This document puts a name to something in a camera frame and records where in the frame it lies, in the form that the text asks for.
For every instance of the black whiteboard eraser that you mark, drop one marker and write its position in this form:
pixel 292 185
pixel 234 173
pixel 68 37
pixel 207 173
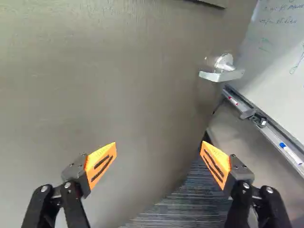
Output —
pixel 247 113

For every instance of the red whiteboard marker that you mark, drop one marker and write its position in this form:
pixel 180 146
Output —
pixel 232 100

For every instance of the blue whiteboard marker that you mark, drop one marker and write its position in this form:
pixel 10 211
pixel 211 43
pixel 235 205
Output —
pixel 290 153

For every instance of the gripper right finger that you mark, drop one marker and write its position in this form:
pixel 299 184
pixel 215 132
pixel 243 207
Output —
pixel 215 164

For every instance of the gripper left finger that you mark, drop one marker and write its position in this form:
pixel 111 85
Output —
pixel 99 164

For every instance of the whiteboard with marker tray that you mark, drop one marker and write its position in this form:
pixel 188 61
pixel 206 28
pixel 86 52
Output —
pixel 275 78

